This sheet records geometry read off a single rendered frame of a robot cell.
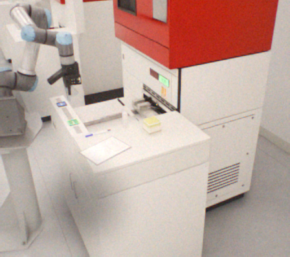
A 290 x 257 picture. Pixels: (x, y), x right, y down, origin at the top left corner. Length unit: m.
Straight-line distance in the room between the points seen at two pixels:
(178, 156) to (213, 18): 0.78
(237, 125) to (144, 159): 0.96
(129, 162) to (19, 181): 1.03
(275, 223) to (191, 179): 1.09
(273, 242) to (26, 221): 1.72
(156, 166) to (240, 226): 1.18
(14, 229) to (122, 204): 1.24
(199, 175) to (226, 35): 0.81
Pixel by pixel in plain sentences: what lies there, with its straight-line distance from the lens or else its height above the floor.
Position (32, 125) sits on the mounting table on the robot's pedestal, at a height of 0.82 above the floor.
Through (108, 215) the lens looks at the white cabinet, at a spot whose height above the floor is 0.70.
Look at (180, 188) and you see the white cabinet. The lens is 1.81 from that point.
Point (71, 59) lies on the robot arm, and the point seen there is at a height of 1.33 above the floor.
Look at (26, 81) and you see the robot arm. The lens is 2.24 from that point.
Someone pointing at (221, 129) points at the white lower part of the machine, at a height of 0.73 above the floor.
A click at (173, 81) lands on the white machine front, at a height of 1.13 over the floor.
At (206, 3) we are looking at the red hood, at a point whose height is 1.56.
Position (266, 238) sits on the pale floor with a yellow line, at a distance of 2.63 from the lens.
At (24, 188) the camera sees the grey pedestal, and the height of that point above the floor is 0.40.
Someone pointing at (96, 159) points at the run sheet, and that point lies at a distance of 1.58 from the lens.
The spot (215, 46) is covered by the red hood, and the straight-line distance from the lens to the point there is 2.00.
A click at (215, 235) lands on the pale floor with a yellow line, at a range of 2.57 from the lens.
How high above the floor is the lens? 1.87
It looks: 28 degrees down
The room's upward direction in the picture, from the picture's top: 1 degrees counter-clockwise
